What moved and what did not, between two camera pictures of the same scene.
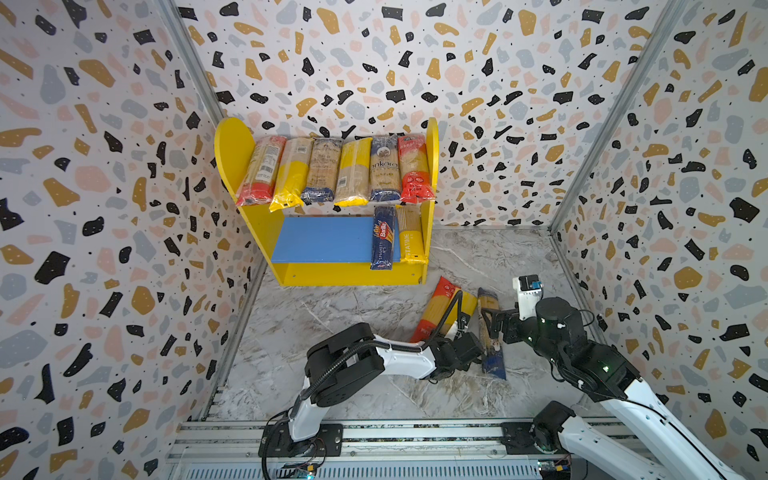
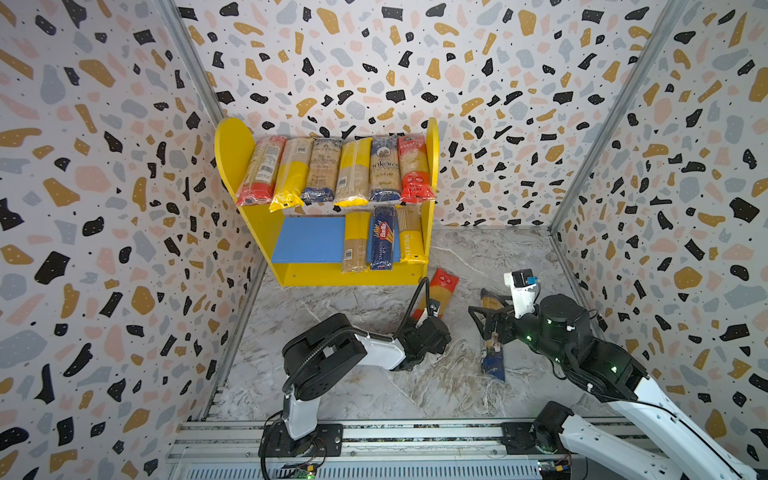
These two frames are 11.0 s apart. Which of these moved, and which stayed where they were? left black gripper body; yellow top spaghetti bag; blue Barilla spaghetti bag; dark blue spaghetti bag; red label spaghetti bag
Moved: left black gripper body
Stayed: yellow top spaghetti bag; dark blue spaghetti bag; blue Barilla spaghetti bag; red label spaghetti bag
